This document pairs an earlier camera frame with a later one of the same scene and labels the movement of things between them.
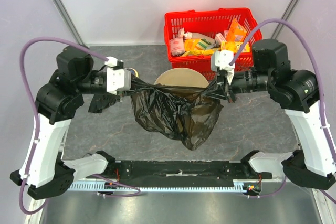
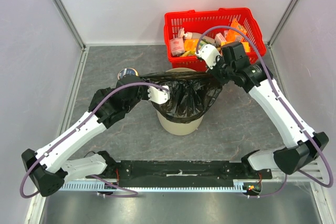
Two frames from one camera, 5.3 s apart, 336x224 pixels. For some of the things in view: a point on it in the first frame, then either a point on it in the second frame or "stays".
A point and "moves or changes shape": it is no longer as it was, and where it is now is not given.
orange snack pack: (189, 44) stays
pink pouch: (177, 46) stays
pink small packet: (219, 38) stays
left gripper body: (125, 93) -> (143, 93)
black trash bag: (186, 114) moves or changes shape
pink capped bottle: (190, 35) stays
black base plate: (238, 170) stays
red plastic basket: (209, 22) stays
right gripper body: (227, 87) -> (219, 72)
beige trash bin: (182, 77) -> (178, 128)
